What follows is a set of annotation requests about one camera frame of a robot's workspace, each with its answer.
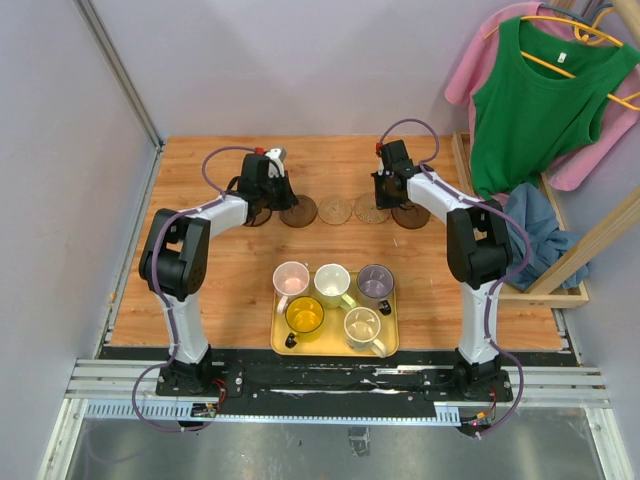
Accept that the blue cloth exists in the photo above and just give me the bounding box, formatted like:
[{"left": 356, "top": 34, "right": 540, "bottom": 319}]
[{"left": 504, "top": 183, "right": 581, "bottom": 291}]

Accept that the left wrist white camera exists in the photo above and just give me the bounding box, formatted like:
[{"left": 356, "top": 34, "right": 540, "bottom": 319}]
[{"left": 265, "top": 147, "right": 287, "bottom": 178}]

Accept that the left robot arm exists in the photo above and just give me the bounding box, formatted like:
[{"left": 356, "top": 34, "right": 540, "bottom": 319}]
[{"left": 139, "top": 147, "right": 298, "bottom": 396}]

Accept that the woven coaster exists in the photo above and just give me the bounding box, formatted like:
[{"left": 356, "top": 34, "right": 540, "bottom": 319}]
[
  {"left": 318, "top": 195, "right": 352, "bottom": 225},
  {"left": 353, "top": 193, "right": 391, "bottom": 224}
]

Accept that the woven coaster back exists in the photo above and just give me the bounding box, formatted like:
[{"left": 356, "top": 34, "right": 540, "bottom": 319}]
[{"left": 318, "top": 195, "right": 352, "bottom": 225}]

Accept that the dark brown coaster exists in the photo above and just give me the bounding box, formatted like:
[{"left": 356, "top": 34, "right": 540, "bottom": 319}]
[
  {"left": 391, "top": 202, "right": 431, "bottom": 230},
  {"left": 279, "top": 195, "right": 317, "bottom": 228}
]

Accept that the green tank top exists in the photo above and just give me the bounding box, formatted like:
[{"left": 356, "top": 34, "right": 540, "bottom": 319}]
[{"left": 471, "top": 17, "right": 639, "bottom": 199}]

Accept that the beige cup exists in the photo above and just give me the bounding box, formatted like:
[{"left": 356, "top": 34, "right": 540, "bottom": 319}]
[{"left": 343, "top": 307, "right": 388, "bottom": 358}]

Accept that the purple black cup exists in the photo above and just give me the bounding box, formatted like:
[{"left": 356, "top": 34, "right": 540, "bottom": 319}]
[{"left": 356, "top": 264, "right": 395, "bottom": 316}]

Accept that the wooden rack frame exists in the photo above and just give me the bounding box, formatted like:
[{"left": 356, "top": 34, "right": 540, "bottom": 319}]
[{"left": 451, "top": 0, "right": 640, "bottom": 309}]

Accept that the white cream cup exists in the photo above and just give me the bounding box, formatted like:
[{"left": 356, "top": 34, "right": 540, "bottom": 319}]
[{"left": 314, "top": 263, "right": 356, "bottom": 311}]

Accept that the yellow black cup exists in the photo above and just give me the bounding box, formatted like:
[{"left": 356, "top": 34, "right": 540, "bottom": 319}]
[{"left": 284, "top": 296, "right": 324, "bottom": 349}]

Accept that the grey hanger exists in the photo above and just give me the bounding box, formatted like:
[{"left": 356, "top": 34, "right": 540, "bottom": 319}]
[{"left": 542, "top": 0, "right": 613, "bottom": 28}]

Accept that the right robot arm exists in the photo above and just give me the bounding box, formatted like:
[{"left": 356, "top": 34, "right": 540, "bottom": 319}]
[{"left": 372, "top": 140, "right": 513, "bottom": 401}]

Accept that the yellow plastic tray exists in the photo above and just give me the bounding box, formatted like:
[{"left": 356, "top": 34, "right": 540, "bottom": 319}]
[{"left": 270, "top": 269, "right": 399, "bottom": 357}]

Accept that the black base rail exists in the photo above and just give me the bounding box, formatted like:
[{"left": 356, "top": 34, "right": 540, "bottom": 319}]
[{"left": 94, "top": 344, "right": 516, "bottom": 419}]

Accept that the woven coaster front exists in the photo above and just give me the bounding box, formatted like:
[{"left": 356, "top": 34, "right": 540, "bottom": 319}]
[{"left": 353, "top": 193, "right": 391, "bottom": 224}]

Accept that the yellow hanger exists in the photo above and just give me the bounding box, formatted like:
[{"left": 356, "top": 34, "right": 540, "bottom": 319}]
[{"left": 478, "top": 15, "right": 639, "bottom": 116}]

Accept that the pink t-shirt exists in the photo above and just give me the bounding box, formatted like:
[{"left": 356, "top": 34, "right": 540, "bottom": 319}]
[{"left": 444, "top": 1, "right": 639, "bottom": 191}]

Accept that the pink cup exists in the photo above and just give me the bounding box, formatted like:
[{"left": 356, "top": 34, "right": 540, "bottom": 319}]
[{"left": 272, "top": 261, "right": 311, "bottom": 314}]

